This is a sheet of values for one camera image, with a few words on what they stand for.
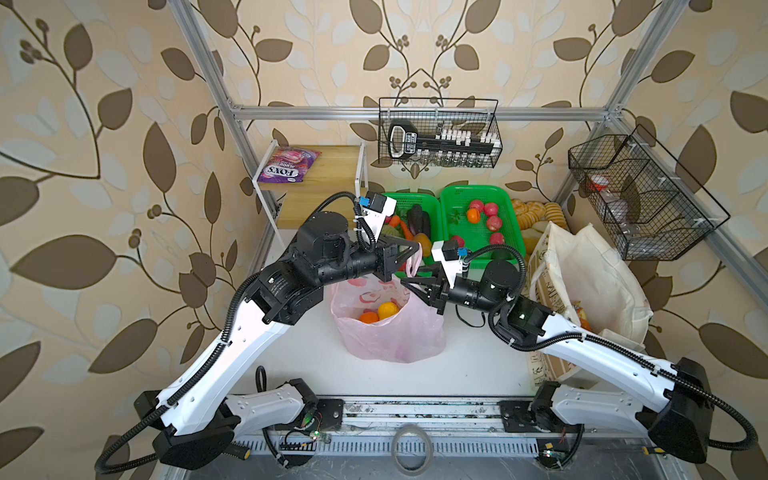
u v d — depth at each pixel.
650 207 0.73
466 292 0.57
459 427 0.74
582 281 0.82
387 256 0.47
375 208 0.48
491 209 1.15
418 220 1.09
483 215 1.16
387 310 0.87
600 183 0.81
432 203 1.13
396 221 1.13
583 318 0.79
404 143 0.85
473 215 1.12
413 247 0.55
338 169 0.87
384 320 0.66
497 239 1.05
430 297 0.58
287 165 0.84
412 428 0.75
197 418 0.37
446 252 0.53
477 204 1.16
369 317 0.85
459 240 1.06
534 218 1.12
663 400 0.40
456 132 0.81
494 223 1.09
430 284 0.57
